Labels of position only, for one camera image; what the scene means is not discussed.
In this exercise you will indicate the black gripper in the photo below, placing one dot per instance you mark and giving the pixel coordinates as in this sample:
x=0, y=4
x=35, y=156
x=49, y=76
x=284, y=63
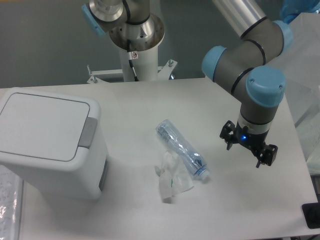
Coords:
x=234, y=134

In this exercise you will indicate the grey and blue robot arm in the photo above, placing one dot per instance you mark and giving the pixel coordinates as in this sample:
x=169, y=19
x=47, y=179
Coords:
x=242, y=71

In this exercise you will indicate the white trash can body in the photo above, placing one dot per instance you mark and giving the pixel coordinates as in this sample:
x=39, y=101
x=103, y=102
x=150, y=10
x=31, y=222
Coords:
x=81, y=177

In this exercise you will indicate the white trash can lid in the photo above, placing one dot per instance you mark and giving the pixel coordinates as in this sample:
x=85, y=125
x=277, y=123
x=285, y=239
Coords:
x=40, y=126

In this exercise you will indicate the crumpled white paper wrapper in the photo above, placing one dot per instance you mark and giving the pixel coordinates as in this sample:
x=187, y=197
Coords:
x=173, y=177

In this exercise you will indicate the crushed clear plastic bottle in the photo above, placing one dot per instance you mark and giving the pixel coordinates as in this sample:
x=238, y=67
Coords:
x=175, y=141

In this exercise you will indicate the black device at table edge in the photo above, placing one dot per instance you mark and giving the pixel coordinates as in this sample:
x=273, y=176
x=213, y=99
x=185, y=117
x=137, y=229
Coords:
x=311, y=212

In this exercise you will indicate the clear plastic document sleeve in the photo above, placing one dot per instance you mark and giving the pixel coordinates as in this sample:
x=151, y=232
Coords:
x=11, y=195

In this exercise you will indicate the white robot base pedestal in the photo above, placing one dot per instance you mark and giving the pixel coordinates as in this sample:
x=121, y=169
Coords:
x=138, y=51

